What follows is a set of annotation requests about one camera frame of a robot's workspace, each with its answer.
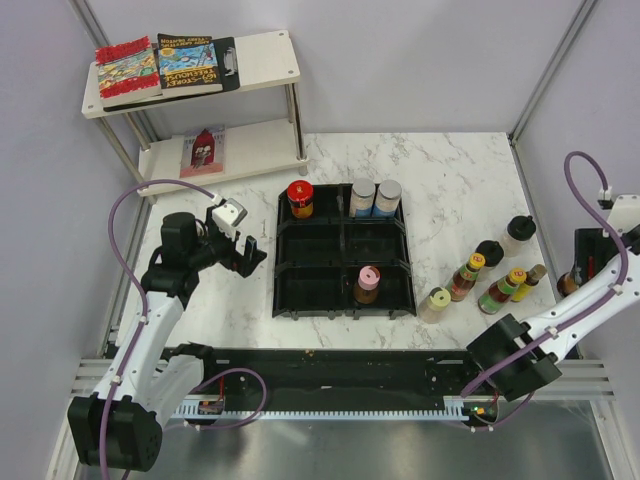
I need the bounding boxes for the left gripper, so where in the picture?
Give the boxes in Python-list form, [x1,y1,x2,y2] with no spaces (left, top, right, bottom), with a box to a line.
[188,207,266,278]

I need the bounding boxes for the red lid sauce jar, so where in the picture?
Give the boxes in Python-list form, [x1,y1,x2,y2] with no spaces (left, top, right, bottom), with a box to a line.
[286,180,314,219]

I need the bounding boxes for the black compartment organizer tray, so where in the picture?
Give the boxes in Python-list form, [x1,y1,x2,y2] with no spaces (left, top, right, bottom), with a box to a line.
[272,183,416,320]

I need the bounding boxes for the green label sauce bottle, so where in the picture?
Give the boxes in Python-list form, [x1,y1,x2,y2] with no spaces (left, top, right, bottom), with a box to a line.
[477,268,527,315]

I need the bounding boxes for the pink lid spice jar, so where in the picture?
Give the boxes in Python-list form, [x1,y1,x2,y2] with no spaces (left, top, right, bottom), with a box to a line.
[354,265,381,305]

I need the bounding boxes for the clear jar grey lid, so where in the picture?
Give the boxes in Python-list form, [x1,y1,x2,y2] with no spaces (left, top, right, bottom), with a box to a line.
[349,178,376,217]

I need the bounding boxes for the yellow cap sauce bottle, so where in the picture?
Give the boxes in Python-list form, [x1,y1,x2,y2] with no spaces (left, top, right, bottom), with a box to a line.
[446,252,486,302]

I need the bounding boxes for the blue label clear jar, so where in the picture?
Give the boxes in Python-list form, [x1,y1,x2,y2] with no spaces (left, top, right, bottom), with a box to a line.
[372,180,402,217]

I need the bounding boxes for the white two-tier shelf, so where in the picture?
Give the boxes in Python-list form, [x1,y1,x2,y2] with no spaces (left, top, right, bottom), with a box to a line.
[81,30,308,185]

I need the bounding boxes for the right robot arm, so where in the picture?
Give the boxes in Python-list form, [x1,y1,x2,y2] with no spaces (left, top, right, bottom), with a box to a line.
[457,228,639,401]

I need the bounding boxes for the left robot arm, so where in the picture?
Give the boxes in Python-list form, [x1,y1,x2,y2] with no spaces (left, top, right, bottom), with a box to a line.
[67,200,266,472]

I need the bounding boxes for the brown cap small bottle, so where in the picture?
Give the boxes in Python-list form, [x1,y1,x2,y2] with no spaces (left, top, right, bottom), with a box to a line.
[511,264,547,303]

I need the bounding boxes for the black lid clear jar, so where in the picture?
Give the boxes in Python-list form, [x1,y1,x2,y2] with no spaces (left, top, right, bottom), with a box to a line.
[499,215,537,258]

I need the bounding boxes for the pink book on lower shelf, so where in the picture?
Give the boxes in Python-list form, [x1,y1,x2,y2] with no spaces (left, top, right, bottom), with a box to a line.
[179,125,226,178]

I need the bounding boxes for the yellow lid spice jar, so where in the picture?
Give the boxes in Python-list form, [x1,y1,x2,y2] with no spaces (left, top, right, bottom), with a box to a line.
[417,287,451,324]

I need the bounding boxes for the black cover treehouse book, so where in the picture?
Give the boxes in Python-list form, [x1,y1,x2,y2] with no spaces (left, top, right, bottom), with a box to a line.
[157,33,223,98]

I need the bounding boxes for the red cover book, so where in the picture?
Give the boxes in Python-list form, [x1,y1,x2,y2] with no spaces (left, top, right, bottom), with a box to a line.
[95,36,161,108]

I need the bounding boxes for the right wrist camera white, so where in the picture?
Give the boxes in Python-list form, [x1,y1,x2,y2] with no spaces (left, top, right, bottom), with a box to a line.
[597,188,639,253]

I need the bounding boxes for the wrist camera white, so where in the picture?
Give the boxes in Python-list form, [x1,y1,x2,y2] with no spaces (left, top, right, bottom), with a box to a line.
[597,188,639,253]
[210,196,248,240]

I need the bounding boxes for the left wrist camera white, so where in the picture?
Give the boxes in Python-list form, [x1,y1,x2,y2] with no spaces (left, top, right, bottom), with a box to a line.
[210,196,248,240]

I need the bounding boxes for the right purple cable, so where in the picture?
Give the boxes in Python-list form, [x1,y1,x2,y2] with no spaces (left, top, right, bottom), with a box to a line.
[449,150,629,436]

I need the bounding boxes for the purple cable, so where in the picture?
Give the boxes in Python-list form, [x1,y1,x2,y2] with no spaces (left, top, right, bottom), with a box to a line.
[99,178,221,480]
[449,150,629,436]

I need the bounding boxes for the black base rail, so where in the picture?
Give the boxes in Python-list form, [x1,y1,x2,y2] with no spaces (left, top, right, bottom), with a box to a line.
[161,343,479,415]

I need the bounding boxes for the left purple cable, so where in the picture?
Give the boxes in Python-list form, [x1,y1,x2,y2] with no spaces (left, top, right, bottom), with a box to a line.
[99,178,221,480]

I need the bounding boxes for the white cable duct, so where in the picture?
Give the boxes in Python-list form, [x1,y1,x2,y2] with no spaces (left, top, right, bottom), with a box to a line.
[171,398,498,423]

